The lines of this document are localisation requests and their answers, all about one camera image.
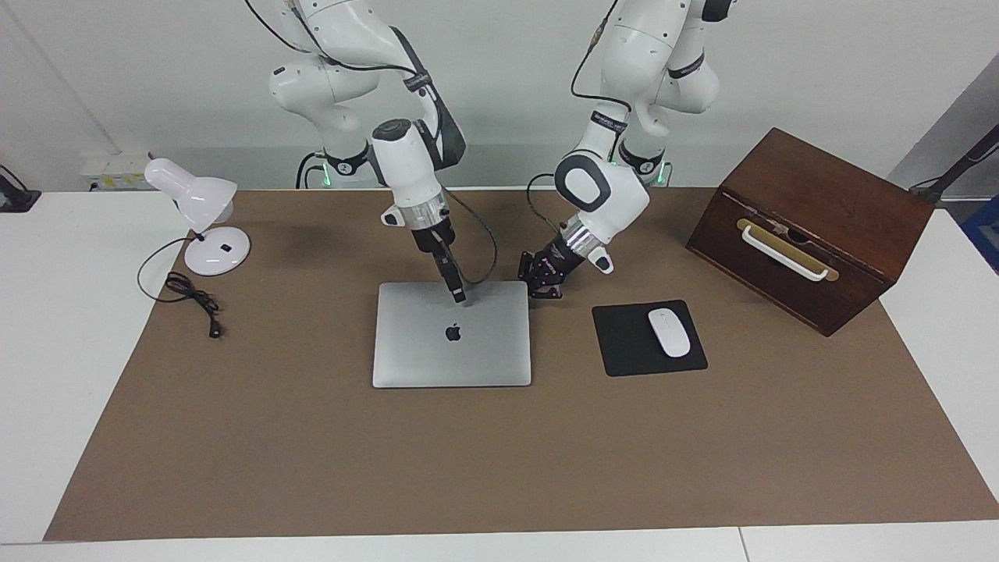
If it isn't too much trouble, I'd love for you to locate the black stand pole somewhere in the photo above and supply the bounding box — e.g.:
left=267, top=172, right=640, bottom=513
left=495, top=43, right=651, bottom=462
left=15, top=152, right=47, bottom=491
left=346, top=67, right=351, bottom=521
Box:
left=909, top=125, right=999, bottom=205

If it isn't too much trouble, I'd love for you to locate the brown table mat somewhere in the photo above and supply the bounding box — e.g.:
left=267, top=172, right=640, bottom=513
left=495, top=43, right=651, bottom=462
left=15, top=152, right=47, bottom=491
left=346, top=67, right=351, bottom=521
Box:
left=43, top=187, right=999, bottom=542

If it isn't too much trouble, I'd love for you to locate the white box handle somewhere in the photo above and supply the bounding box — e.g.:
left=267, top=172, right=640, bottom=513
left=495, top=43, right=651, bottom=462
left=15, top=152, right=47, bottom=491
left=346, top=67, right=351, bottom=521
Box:
left=740, top=225, right=830, bottom=282

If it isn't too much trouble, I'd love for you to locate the dark brown wooden box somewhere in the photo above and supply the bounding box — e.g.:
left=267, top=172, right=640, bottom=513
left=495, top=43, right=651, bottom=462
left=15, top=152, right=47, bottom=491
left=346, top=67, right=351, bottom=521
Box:
left=685, top=127, right=935, bottom=337

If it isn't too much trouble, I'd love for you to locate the silver grey laptop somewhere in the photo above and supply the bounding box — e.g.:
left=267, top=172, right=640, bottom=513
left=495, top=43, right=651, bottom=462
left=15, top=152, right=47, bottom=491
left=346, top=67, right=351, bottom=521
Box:
left=372, top=281, right=533, bottom=389

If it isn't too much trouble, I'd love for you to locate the black clamp mount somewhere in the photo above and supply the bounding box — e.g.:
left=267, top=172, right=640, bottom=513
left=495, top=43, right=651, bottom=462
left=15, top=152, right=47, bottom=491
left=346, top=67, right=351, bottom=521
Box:
left=0, top=165, right=41, bottom=213

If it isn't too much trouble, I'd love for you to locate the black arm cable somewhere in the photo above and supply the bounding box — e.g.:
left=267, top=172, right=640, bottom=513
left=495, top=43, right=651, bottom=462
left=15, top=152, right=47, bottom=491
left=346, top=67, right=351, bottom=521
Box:
left=524, top=0, right=633, bottom=235
left=244, top=0, right=500, bottom=286

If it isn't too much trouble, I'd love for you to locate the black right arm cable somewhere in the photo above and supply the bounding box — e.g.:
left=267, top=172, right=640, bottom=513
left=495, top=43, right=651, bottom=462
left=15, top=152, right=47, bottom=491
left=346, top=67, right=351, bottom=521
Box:
left=244, top=0, right=500, bottom=286

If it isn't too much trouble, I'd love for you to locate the black mouse pad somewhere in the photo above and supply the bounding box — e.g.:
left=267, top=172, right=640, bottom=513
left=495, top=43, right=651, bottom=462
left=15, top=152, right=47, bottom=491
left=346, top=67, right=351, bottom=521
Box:
left=592, top=300, right=709, bottom=378

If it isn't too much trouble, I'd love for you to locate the white computer mouse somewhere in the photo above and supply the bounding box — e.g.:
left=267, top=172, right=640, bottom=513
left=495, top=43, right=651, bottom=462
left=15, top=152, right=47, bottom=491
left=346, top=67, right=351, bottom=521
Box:
left=648, top=308, right=692, bottom=359

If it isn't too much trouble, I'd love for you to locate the black lamp power cable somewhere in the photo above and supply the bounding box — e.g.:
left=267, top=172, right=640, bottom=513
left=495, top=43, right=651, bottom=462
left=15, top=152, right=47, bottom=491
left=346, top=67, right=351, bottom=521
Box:
left=137, top=237, right=225, bottom=340

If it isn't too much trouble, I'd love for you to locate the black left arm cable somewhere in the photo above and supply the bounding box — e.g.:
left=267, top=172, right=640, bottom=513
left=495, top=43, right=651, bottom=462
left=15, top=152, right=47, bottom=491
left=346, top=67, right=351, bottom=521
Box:
left=524, top=0, right=633, bottom=235

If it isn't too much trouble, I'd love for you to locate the white power strip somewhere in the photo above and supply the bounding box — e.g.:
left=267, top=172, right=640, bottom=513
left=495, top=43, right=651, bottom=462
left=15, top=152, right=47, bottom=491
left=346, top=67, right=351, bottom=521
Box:
left=80, top=152, right=153, bottom=190

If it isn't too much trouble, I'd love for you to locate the white desk lamp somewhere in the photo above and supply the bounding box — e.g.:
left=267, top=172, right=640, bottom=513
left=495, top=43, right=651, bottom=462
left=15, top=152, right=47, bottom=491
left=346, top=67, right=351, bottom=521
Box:
left=144, top=158, right=251, bottom=276

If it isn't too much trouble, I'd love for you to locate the black base power cable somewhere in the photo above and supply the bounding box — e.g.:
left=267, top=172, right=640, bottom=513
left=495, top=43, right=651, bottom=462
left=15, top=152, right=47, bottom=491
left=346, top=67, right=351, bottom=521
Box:
left=295, top=152, right=325, bottom=190

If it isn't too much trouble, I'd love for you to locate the blue object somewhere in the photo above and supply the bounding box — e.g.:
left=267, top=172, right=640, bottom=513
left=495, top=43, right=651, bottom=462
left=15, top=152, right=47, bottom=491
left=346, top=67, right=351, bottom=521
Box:
left=962, top=195, right=999, bottom=274

